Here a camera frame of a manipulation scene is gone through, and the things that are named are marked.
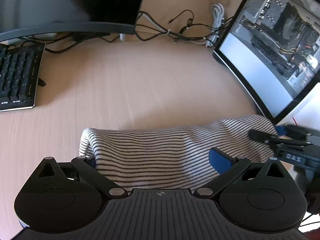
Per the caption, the black keyboard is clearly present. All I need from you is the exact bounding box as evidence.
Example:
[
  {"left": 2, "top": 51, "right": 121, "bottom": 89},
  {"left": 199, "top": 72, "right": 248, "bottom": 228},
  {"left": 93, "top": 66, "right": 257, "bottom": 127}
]
[{"left": 0, "top": 42, "right": 47, "bottom": 112}]

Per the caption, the lit monitor on right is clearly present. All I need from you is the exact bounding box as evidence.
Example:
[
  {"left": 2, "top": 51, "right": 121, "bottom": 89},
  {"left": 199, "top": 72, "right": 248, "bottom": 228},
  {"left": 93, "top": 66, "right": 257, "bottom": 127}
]
[{"left": 212, "top": 0, "right": 320, "bottom": 132}]

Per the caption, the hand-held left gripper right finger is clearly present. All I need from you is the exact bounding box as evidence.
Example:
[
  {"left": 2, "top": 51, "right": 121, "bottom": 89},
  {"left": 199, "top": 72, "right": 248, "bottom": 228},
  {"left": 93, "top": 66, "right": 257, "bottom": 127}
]
[{"left": 195, "top": 147, "right": 287, "bottom": 198}]

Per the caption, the striped long-sleeve shirt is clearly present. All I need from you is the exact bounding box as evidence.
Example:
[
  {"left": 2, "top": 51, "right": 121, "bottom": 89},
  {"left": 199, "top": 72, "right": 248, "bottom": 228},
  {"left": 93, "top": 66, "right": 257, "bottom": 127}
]
[{"left": 79, "top": 114, "right": 279, "bottom": 193}]

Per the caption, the black cable bundle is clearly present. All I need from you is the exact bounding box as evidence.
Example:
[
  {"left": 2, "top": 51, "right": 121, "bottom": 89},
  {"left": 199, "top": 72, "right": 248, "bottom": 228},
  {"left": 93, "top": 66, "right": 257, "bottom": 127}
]
[{"left": 19, "top": 9, "right": 235, "bottom": 54}]

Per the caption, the white coiled cable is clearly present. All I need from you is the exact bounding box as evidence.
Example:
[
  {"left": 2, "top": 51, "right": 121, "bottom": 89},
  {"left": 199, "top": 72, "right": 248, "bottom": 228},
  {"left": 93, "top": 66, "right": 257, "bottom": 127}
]
[{"left": 206, "top": 3, "right": 225, "bottom": 47}]

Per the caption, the curved black monitor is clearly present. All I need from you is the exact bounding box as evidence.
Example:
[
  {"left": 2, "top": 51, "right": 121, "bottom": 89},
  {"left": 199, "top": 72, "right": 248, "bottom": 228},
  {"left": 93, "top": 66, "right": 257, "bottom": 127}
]
[{"left": 0, "top": 0, "right": 150, "bottom": 43}]

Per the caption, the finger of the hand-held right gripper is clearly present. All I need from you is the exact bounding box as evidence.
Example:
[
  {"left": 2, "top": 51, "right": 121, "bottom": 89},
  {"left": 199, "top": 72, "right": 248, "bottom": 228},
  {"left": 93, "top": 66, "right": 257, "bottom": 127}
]
[
  {"left": 275, "top": 124, "right": 312, "bottom": 140},
  {"left": 249, "top": 129, "right": 278, "bottom": 144}
]

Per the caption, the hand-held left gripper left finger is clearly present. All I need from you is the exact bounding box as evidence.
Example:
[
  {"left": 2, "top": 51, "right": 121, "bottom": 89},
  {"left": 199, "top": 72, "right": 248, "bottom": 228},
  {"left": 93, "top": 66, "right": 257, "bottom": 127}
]
[{"left": 37, "top": 156, "right": 127, "bottom": 198}]

